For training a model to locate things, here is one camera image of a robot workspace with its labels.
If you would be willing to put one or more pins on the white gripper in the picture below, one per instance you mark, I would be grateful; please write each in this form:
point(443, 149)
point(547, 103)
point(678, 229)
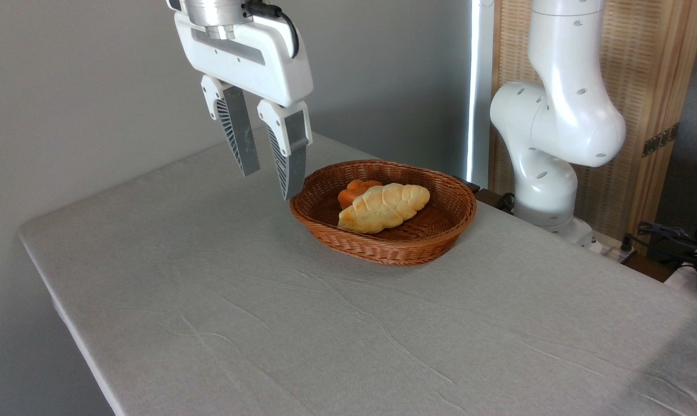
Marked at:
point(256, 66)

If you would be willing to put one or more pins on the braided bread loaf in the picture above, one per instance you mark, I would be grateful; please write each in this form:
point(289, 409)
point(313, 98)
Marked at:
point(383, 208)

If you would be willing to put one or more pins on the orange muffin-shaped bread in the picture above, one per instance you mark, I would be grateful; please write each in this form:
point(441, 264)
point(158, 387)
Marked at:
point(351, 192)

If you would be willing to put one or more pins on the brown wicker basket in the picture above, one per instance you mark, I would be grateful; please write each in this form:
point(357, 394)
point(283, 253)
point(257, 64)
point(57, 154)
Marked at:
point(435, 231)

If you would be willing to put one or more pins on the grey tablecloth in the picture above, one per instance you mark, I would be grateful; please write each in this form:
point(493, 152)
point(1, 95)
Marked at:
point(441, 335)

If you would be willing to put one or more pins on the bamboo wooden folding screen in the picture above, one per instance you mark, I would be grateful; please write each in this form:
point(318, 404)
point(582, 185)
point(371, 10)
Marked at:
point(643, 58)

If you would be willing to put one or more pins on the metal screen hinge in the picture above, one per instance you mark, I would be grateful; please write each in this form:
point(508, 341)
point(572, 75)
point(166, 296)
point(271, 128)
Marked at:
point(660, 139)

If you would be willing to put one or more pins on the white vertical post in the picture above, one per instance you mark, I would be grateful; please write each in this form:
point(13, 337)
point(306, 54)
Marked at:
point(481, 86)

